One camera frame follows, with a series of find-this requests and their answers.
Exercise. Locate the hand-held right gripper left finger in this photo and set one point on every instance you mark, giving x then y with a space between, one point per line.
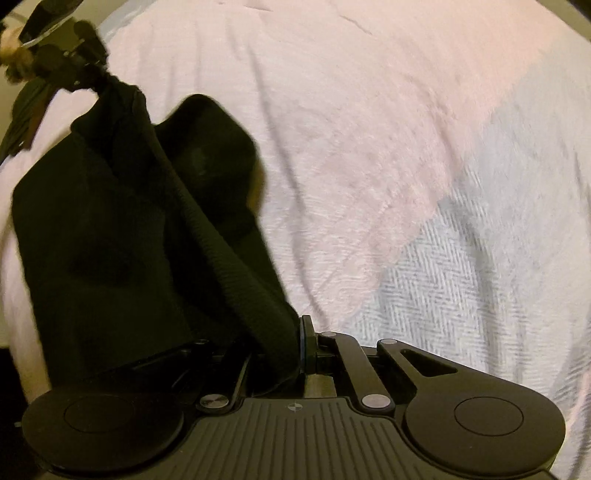
226 383

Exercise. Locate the pink grey striped blanket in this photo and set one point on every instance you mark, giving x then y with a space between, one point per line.
369 138

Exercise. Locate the person's left hand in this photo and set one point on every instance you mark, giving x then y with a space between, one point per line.
14 55

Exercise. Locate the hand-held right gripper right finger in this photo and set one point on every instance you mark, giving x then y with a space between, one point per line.
305 344

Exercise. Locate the black fleece jacket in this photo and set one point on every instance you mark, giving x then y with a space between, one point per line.
115 230

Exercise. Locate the dark olive cloth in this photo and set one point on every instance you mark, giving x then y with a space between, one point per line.
27 115

